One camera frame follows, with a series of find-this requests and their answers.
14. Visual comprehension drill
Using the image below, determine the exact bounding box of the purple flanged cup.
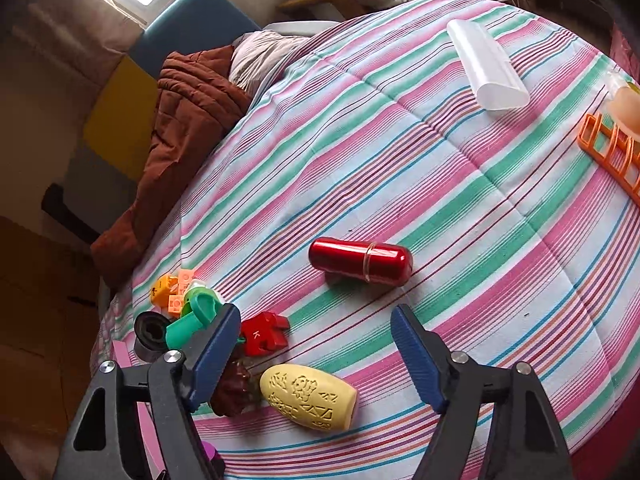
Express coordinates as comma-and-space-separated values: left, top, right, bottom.
202, 441, 226, 479

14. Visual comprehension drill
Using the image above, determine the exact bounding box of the teal green flanged cylinder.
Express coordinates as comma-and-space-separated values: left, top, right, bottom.
166, 307, 213, 350

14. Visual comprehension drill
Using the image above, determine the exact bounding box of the orange cube block cluster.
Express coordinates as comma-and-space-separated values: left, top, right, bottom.
167, 269, 194, 318

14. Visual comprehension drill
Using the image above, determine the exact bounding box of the yellow carved oval block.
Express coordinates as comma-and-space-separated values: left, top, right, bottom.
259, 364, 358, 432

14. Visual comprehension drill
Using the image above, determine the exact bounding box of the black grey cylinder jar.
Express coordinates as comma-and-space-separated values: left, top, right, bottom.
134, 311, 170, 363

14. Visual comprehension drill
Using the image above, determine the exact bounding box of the yellow orange small block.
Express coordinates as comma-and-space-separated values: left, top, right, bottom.
150, 274, 178, 310

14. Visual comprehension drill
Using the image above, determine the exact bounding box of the green and white round toy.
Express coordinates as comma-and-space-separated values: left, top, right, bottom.
180, 280, 224, 323

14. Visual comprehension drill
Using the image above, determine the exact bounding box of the red puzzle piece block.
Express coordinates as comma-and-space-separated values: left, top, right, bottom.
241, 312, 290, 358

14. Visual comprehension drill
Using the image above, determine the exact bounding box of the red metallic capsule case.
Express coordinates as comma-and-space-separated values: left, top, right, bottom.
308, 237, 413, 287

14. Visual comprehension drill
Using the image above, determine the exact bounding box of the yellow blue headboard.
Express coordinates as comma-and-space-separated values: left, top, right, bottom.
41, 0, 259, 244

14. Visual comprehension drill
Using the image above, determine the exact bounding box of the orange plastic rack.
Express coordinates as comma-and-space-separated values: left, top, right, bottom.
576, 113, 640, 205

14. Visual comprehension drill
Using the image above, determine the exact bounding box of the striped bed quilt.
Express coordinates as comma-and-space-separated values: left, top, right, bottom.
92, 0, 639, 479

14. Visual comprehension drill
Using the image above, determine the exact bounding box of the peach plastic bottle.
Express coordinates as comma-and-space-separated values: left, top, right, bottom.
606, 72, 640, 141

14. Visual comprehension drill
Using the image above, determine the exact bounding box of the white translucent tube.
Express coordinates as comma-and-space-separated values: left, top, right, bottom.
447, 20, 530, 112

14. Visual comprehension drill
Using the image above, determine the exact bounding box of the brown rust duvet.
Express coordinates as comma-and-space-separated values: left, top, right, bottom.
91, 46, 250, 289

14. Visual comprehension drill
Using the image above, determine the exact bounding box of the beige window curtain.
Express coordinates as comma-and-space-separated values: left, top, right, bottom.
10, 0, 143, 88

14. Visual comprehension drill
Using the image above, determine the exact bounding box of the striped grey pillow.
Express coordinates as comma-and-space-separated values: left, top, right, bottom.
228, 30, 309, 96

